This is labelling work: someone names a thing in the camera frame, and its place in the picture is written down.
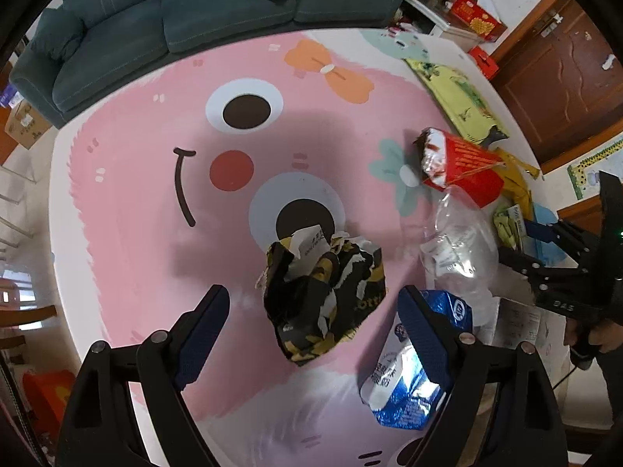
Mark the blue foil milk packet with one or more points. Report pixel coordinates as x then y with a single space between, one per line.
394 389

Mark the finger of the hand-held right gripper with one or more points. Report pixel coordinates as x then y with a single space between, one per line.
521 261
540 229

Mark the yellow green printed bag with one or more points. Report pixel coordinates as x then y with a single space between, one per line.
457 92

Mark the white paper sheet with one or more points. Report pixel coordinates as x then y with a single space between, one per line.
516 321

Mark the white cabinet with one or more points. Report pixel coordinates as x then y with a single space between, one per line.
438 22

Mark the dark wooden chair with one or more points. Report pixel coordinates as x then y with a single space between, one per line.
29 314

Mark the cardboard box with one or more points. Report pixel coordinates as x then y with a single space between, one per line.
27 124

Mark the dark green sofa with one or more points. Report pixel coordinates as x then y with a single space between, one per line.
121 24

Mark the small green packet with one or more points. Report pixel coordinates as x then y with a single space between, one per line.
506 224

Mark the clear plastic bag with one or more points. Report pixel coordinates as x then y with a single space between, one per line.
462 243

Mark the light blue plastic bag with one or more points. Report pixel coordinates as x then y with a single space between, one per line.
545 214

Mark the red snack packet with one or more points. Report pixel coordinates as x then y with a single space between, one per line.
467 165

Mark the orange red plastic item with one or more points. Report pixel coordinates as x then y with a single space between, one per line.
48 399

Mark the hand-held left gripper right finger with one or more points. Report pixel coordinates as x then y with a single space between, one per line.
423 335

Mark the brown wooden door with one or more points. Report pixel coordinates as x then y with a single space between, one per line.
559 82

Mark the mustard yellow wrapper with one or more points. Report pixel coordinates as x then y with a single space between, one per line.
516 180

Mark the person's right hand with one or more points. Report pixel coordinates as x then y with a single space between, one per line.
601 336

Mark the large red gift box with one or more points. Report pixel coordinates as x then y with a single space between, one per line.
479 19

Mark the small red box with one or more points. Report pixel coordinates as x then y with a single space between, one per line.
484 63

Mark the black and yellow wrapper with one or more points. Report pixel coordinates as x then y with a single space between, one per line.
316 301

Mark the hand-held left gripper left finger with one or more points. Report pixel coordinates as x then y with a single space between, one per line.
204 331

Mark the pink cartoon tablecloth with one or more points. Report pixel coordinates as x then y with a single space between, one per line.
146 228

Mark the wall poster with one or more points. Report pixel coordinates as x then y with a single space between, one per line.
596 163

